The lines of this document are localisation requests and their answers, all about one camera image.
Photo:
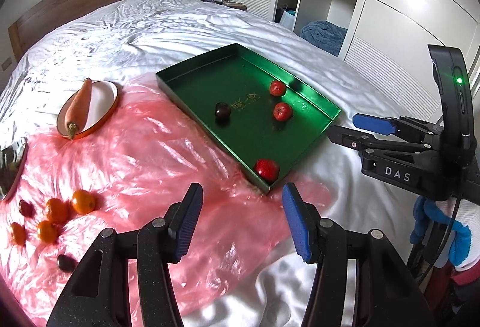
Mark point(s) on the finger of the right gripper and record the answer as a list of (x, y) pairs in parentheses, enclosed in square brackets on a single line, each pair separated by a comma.
[(405, 128), (347, 137)]

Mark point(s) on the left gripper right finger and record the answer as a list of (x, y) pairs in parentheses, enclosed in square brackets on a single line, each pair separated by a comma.
[(360, 280)]

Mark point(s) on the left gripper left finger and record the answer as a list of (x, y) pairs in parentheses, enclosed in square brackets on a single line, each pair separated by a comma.
[(96, 294)]

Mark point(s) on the dark plum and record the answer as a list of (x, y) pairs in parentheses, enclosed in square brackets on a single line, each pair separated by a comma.
[(66, 263), (222, 112)]

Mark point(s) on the small red fruit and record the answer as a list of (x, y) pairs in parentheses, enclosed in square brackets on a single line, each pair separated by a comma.
[(277, 88), (282, 112)]

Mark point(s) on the smooth orange front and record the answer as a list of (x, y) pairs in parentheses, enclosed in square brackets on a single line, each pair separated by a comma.
[(47, 232)]

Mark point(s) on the large red apple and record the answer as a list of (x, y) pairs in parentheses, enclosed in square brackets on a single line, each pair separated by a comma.
[(267, 169)]

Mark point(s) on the small orange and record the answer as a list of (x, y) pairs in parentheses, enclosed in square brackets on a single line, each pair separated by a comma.
[(83, 202)]

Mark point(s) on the large textured orange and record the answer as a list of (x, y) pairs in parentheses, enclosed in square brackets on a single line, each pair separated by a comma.
[(18, 234)]

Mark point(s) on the dark red apple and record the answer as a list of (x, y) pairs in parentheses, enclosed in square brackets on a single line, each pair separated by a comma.
[(26, 209)]

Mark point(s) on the right gloved hand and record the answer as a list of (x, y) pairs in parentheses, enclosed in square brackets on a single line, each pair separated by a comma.
[(462, 247)]

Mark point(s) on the green metal tray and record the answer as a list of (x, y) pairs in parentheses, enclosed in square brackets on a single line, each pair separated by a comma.
[(240, 77)]

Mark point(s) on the blue folded blanket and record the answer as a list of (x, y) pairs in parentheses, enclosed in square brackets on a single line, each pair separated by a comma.
[(324, 35)]

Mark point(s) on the pink plastic sheet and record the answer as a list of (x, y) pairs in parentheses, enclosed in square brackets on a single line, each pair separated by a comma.
[(138, 163)]

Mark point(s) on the green leafy vegetable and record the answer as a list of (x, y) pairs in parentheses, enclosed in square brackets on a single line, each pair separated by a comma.
[(9, 162)]

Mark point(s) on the carrot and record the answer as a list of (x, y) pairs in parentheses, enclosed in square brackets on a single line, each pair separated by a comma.
[(77, 113)]

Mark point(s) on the white plate orange rim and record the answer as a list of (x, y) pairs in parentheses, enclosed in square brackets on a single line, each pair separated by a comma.
[(104, 100)]

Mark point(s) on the white bed sheet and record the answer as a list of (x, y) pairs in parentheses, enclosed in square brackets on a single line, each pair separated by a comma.
[(131, 38)]

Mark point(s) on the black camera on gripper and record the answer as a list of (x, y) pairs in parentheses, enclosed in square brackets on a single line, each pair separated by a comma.
[(452, 117)]

